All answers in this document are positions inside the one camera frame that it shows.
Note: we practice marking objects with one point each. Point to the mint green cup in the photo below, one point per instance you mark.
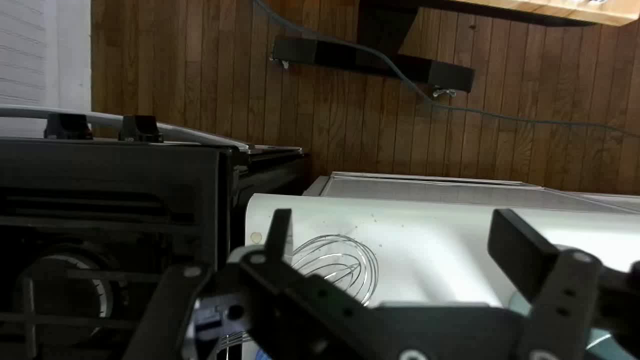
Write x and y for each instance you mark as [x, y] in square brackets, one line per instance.
[601, 344]

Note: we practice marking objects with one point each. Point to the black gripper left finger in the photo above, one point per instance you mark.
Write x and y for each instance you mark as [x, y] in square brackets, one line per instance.
[312, 301]

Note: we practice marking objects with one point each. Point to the black stove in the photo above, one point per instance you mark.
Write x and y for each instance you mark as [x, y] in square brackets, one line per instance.
[112, 186]

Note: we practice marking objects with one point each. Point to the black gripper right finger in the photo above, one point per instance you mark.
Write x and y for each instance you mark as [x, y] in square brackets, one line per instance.
[552, 301]

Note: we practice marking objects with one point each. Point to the white table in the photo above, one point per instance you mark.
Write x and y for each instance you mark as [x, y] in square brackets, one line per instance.
[432, 252]

